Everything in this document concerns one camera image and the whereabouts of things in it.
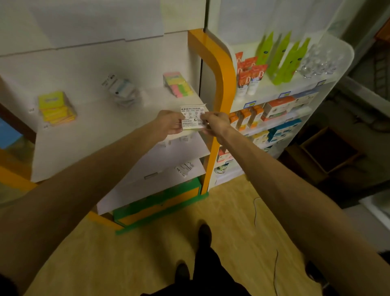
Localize person's right hand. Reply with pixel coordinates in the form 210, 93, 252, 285
200, 111, 233, 138

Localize person's left hand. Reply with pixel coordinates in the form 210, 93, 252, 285
151, 110, 186, 136

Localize white medicine box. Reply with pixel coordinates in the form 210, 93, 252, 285
180, 104, 209, 131

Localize person's left forearm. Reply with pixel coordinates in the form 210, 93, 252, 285
0, 122, 159, 295

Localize person's right forearm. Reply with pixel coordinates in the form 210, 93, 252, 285
218, 126, 390, 296

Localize stack of pink green boxes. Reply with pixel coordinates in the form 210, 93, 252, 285
163, 72, 194, 99

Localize red white box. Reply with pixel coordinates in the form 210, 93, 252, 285
217, 148, 234, 163

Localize small white printed box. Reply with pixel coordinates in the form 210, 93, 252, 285
174, 162, 195, 177

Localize yellow box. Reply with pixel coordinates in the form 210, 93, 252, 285
252, 130, 270, 146

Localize stack of white boxes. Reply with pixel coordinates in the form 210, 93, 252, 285
101, 73, 141, 107

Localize white box with orange top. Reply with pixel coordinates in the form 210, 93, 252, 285
262, 96, 297, 119

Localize white rounded shelf unit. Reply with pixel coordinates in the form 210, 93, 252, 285
207, 30, 355, 190

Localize green orange shelf base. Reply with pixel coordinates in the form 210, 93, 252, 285
112, 177, 209, 235

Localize green pointed bottle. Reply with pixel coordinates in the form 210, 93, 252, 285
272, 41, 301, 86
267, 31, 292, 77
283, 37, 311, 83
256, 32, 274, 66

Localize white box with blue stripe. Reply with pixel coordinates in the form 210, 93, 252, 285
292, 89, 319, 108

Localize person's right black shoe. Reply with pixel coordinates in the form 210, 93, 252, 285
198, 224, 212, 249

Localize person's black shoe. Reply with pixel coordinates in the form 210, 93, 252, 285
198, 224, 212, 249
175, 263, 191, 284

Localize stack of yellow boxes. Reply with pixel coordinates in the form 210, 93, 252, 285
38, 91, 77, 126

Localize open cardboard box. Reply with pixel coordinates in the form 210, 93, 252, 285
300, 126, 367, 175

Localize group of clear small bottles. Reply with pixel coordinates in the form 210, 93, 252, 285
297, 44, 345, 79

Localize person's left black shoe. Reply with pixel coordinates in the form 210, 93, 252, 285
175, 263, 191, 284

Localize person's black trousers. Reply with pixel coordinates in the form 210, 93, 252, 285
141, 244, 252, 296

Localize orange shelf post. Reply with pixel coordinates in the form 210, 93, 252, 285
188, 29, 237, 196

